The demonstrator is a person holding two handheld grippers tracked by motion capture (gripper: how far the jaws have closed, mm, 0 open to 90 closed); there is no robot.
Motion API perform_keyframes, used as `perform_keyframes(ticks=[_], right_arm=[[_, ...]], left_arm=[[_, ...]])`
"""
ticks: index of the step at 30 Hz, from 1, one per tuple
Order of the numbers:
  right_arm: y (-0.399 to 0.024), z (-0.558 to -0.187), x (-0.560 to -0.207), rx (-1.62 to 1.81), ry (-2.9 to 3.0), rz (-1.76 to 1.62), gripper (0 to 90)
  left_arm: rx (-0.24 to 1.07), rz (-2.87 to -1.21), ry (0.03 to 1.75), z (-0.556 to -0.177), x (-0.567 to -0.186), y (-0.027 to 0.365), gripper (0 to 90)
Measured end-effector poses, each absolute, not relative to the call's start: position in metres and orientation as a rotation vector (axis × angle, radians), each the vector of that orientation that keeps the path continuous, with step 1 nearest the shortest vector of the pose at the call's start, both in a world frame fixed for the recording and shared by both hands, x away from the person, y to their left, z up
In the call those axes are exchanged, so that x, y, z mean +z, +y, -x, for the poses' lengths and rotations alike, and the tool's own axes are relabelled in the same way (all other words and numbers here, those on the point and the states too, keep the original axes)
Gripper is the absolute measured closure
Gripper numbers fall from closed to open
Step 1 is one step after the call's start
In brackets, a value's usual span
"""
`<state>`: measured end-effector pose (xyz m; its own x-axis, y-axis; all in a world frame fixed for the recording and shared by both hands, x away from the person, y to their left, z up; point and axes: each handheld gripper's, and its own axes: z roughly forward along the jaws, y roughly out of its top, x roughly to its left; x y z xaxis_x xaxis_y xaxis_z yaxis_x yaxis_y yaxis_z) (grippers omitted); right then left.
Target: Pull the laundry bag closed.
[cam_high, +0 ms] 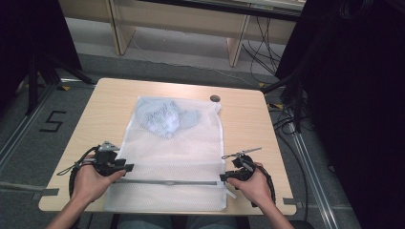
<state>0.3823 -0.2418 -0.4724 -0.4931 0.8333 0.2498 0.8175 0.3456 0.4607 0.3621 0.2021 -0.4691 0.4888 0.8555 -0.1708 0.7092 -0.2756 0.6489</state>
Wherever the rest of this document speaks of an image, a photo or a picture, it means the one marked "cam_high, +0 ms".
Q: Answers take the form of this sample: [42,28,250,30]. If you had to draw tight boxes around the person's right hand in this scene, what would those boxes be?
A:
[226,162,275,208]

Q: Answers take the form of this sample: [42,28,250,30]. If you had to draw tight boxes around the blue and white garment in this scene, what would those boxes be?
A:
[137,98,203,139]

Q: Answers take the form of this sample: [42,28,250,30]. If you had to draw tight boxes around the right hand-held gripper black cable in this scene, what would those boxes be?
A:
[251,164,278,208]

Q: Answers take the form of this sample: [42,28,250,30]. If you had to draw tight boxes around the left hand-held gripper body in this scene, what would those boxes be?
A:
[93,140,128,177]

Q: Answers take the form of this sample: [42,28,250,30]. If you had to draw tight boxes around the black curtain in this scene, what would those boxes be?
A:
[274,0,405,229]
[0,0,83,108]

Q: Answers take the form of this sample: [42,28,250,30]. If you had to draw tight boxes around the light wooden desk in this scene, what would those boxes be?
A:
[58,0,308,68]

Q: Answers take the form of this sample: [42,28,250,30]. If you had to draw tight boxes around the black metal stand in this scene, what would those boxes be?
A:
[24,52,97,116]
[261,72,308,134]

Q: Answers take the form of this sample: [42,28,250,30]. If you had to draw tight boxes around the black floor cables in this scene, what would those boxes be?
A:
[266,101,310,222]

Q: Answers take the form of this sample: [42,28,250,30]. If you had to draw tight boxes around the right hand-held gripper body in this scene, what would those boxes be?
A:
[221,146,263,182]

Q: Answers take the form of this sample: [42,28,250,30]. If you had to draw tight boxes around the grey tape strip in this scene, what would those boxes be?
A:
[282,197,304,210]
[31,187,61,201]

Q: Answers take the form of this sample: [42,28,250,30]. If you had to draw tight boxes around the person's left hand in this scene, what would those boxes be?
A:
[71,154,127,205]

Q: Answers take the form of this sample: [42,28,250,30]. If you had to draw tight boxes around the bundle of black hanging cables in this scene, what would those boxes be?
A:
[241,15,285,78]

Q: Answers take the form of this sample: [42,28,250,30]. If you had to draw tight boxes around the white mesh laundry bag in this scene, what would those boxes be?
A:
[103,95,239,214]

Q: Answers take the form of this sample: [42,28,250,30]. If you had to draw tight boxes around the aluminium floor rail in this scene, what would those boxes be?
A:
[0,78,97,171]
[287,122,339,229]

